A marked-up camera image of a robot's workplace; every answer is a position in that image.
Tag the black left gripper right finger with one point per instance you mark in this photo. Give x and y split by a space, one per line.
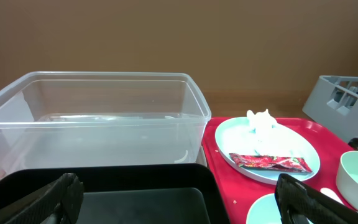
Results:
298 203

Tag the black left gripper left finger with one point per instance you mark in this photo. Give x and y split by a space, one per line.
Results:
57 202

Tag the light blue small bowl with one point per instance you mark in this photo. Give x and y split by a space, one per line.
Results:
264 211

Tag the red snack wrapper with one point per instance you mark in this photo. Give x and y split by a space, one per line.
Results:
279 163

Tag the white napkin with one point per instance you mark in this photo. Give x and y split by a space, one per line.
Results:
261 124

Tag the light blue plate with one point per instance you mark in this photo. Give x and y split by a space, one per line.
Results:
235 136

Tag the white plastic spoon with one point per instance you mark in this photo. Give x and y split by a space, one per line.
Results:
330 193

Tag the grey dishwasher rack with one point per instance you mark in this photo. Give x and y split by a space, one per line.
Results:
333 103

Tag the red serving tray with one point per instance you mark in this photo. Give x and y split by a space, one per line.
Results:
240 192

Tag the clear plastic bin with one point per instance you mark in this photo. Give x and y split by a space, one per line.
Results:
92 119

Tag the black plastic tray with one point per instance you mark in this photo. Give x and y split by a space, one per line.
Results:
171 193

